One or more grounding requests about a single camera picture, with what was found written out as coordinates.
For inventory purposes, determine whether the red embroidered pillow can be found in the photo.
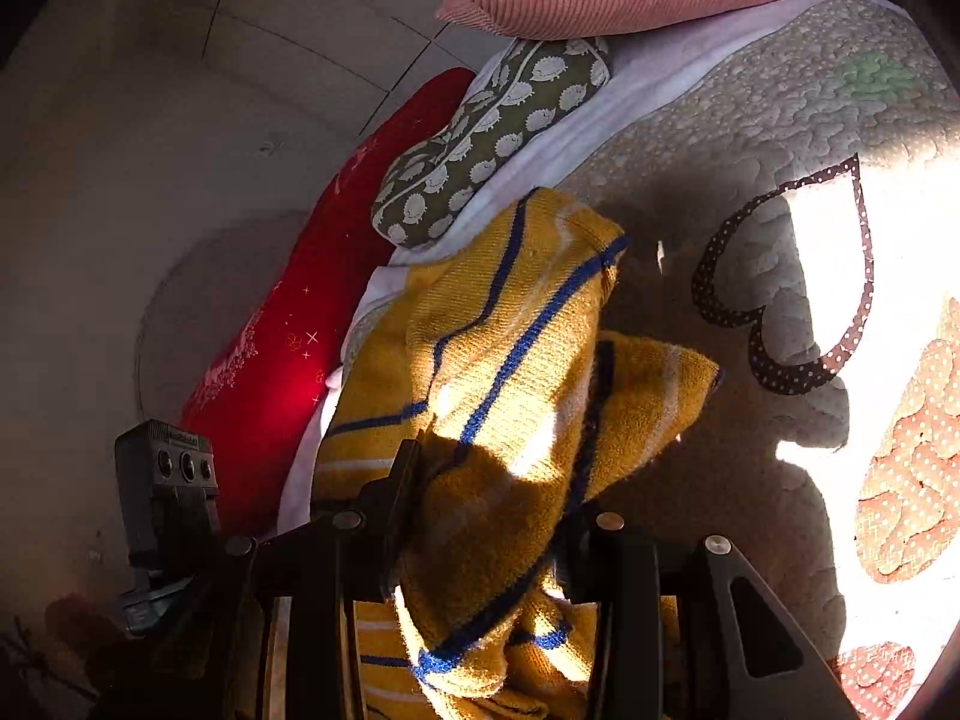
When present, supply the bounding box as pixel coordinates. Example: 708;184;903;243
178;66;478;541

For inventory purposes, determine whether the beige quilted patchwork blanket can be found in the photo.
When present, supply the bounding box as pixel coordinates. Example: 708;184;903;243
341;0;960;720

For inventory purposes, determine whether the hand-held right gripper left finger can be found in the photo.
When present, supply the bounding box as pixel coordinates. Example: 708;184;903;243
223;437;422;720

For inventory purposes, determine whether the yellow striped knit sweater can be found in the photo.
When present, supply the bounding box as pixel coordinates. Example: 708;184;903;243
311;187;722;720

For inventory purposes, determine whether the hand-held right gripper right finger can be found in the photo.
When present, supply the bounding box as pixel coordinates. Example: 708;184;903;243
561;511;860;720

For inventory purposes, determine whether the olive hedgehog print pillow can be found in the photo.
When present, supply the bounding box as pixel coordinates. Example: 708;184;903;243
370;35;613;249

